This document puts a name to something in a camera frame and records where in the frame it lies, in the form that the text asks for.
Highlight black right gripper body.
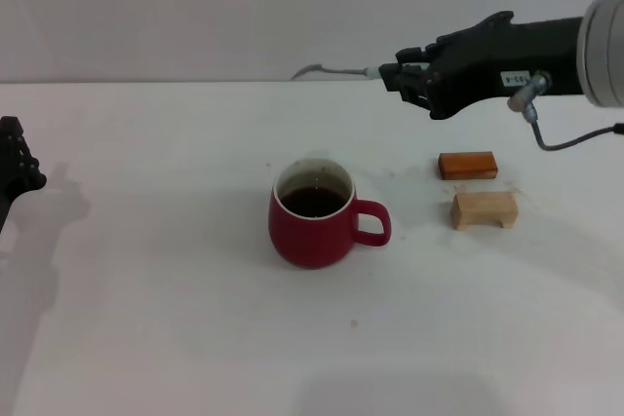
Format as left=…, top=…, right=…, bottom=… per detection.
left=428, top=10, right=585, bottom=122

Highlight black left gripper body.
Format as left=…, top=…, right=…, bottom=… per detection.
left=0, top=188, right=21, bottom=238

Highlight blue handled metal spoon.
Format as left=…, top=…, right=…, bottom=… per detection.
left=291, top=62, right=384, bottom=82

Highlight red ceramic cup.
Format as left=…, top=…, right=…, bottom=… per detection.
left=267, top=157, right=392, bottom=270

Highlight light wooden spoon rest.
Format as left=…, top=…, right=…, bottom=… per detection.
left=448, top=190, right=519, bottom=231

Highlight dark brown wooden block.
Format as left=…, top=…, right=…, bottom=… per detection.
left=437, top=151, right=499, bottom=181

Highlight dark coffee liquid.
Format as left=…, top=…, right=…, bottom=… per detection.
left=279, top=184, right=347, bottom=219

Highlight grey right gripper cable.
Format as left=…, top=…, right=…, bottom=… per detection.
left=506, top=71, right=624, bottom=152

